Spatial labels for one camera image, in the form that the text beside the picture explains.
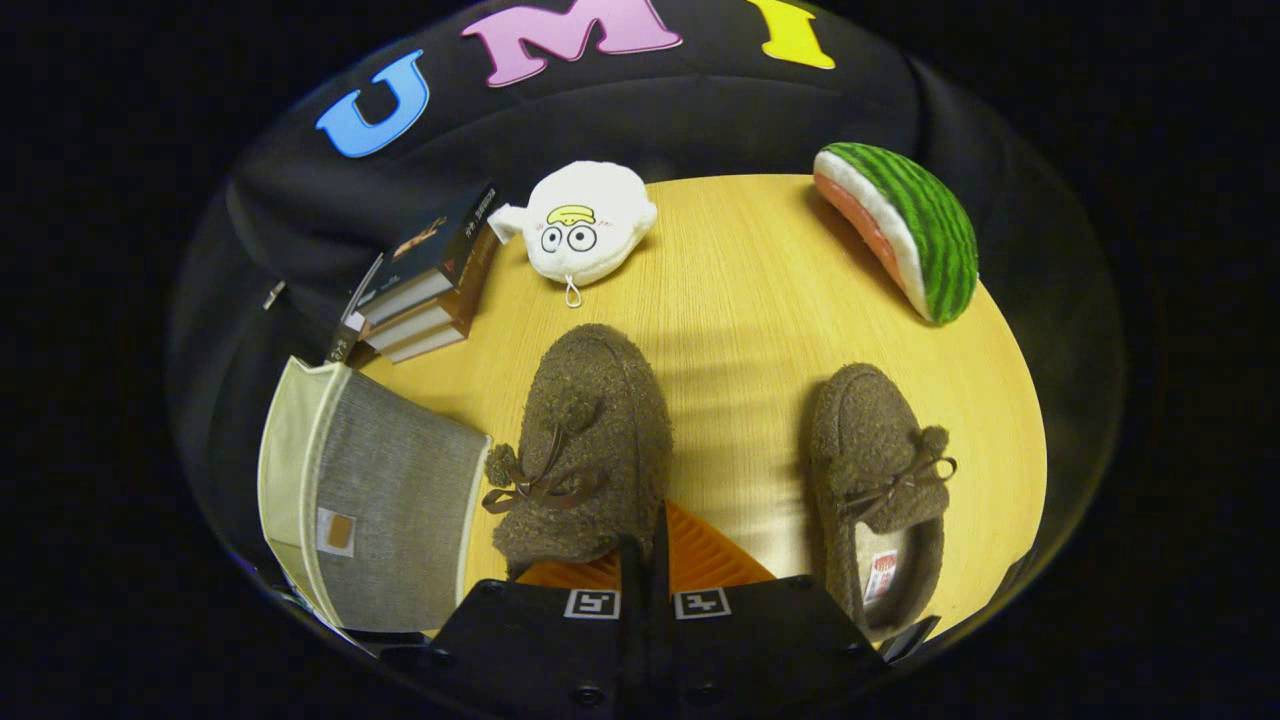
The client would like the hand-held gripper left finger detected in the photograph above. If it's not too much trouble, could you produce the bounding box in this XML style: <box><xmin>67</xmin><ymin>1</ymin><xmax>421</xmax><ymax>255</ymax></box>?
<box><xmin>428</xmin><ymin>535</ymin><xmax>647</xmax><ymax>716</ymax></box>

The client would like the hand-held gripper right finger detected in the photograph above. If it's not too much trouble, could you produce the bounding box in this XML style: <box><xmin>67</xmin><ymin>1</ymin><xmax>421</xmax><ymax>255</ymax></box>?
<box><xmin>646</xmin><ymin>499</ymin><xmax>889</xmax><ymax>714</ymax></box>

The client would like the brown fuzzy slipper shoe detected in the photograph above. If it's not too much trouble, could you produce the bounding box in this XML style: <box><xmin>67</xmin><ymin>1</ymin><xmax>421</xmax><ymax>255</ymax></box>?
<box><xmin>481</xmin><ymin>322</ymin><xmax>674</xmax><ymax>580</ymax></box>
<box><xmin>808</xmin><ymin>363</ymin><xmax>959</xmax><ymax>644</ymax></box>

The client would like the grey fabric storage box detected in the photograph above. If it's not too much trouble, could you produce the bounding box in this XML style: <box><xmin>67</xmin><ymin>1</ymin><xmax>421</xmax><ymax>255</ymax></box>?
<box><xmin>257</xmin><ymin>355</ymin><xmax>493</xmax><ymax>634</ymax></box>

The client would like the brown-spine book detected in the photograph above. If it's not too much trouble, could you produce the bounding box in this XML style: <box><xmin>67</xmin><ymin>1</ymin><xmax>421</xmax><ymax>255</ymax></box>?
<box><xmin>378</xmin><ymin>300</ymin><xmax>473</xmax><ymax>365</ymax></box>
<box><xmin>362</xmin><ymin>228</ymin><xmax>501</xmax><ymax>351</ymax></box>

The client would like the white plush toy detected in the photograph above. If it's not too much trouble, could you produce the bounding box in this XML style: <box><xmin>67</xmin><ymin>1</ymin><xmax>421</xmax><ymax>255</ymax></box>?
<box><xmin>487</xmin><ymin>161</ymin><xmax>659</xmax><ymax>309</ymax></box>

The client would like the white-cover book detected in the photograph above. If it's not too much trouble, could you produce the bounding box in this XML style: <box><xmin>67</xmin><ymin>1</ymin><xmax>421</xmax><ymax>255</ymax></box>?
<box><xmin>325</xmin><ymin>255</ymin><xmax>386</xmax><ymax>367</ymax></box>

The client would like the dark-cover book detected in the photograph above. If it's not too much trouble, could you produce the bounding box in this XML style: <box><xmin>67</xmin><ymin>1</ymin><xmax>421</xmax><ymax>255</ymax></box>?
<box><xmin>355</xmin><ymin>185</ymin><xmax>501</xmax><ymax>326</ymax></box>

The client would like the watermelon slice plush toy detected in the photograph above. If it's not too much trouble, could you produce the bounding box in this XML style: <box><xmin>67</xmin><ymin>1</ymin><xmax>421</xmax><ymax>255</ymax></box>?
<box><xmin>812</xmin><ymin>141</ymin><xmax>980</xmax><ymax>326</ymax></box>

